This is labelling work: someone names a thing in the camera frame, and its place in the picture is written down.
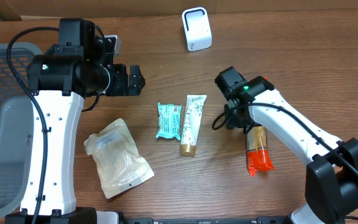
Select white cosmetic tube gold cap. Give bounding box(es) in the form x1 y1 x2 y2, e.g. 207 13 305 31
180 95 207 157

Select red orange pasta package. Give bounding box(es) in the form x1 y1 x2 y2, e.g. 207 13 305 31
245 76 275 177

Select teal snack packet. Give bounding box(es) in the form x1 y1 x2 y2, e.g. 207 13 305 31
156 102 181 141

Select beige mushroom pouch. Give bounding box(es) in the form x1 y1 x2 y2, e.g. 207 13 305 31
84 118 154 199

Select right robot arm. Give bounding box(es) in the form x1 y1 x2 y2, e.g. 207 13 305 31
214 67 358 223

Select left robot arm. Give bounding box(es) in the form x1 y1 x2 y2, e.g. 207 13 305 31
5 19 145 223

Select white barcode scanner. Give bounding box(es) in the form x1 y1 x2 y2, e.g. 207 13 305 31
181 7 212 52

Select grey plastic shopping basket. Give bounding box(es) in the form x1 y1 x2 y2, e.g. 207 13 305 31
0 44 34 218

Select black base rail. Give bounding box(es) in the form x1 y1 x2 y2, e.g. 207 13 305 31
94 210 291 224

